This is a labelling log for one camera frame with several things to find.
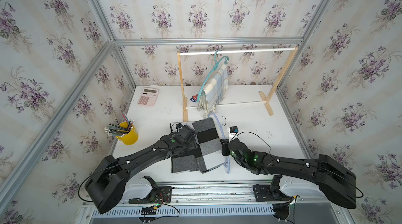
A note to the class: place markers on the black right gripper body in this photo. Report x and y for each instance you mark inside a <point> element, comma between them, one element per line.
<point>226,150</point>

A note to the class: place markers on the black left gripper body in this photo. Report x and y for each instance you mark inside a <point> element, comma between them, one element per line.
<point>193,144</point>

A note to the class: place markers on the black grey checkered mat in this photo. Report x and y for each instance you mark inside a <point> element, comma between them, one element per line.
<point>207,154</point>

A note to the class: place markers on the light blue plastic hanger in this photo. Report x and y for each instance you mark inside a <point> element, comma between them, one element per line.
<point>223,142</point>

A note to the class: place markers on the blue cream plaid scarf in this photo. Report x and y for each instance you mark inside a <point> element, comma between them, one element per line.
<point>214,91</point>

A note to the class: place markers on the teal plastic hanger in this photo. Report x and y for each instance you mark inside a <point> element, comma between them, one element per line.
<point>214,68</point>

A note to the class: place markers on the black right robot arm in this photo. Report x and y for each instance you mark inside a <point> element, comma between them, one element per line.
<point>336,182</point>

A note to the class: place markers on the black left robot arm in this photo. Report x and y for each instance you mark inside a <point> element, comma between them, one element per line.
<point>107,184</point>

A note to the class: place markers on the red blue marker box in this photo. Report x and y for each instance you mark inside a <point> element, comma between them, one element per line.
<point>194,98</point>

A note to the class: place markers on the yellow pencil cup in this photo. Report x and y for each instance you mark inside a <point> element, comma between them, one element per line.
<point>130,137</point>

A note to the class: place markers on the pink calculator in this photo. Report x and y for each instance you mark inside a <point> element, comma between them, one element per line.
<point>148,97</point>

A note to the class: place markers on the wooden clothes rack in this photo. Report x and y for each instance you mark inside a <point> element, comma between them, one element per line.
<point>247,66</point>

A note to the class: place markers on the bundle of pencils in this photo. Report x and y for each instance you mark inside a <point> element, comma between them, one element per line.
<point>120,128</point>

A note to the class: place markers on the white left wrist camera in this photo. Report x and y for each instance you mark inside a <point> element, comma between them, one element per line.
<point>178,126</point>

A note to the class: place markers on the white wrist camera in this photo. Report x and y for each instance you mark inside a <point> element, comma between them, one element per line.
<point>232,132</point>
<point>178,126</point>

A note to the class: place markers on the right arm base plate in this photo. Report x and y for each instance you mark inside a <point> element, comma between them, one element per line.
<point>270,192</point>

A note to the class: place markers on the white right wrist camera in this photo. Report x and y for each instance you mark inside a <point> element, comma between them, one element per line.
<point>232,132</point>

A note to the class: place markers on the aluminium mounting rail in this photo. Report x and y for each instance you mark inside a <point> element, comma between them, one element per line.
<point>205,199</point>

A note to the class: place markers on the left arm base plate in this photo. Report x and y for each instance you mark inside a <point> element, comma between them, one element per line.
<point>148,191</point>

